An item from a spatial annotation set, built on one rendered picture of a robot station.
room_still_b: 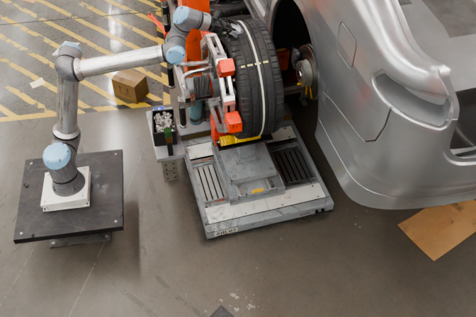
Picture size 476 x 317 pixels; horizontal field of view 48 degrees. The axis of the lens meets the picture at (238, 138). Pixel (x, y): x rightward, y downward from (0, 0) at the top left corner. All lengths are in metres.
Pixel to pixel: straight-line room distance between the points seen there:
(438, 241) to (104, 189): 2.05
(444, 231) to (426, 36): 1.22
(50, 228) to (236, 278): 1.09
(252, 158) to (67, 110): 1.19
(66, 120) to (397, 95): 1.80
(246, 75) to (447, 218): 1.67
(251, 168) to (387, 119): 1.43
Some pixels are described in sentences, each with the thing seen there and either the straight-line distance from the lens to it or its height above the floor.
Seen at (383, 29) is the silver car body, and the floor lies 1.65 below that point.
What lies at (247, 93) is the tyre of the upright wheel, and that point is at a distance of 2.76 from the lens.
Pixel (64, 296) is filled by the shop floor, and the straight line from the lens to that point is 3.34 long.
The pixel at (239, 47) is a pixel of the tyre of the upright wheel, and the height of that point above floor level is 1.16.
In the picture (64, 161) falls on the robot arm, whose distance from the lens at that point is 3.12.
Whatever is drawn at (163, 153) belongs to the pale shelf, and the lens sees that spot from 3.25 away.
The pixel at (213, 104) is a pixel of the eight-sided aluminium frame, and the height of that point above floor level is 0.62.
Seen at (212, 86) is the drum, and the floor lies 0.89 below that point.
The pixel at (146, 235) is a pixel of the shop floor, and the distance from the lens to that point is 3.45.
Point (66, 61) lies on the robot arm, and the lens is 2.78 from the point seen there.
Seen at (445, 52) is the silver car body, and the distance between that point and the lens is 3.28.
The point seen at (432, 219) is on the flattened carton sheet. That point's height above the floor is 0.01.
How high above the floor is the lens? 2.84
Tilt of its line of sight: 46 degrees down
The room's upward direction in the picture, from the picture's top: straight up
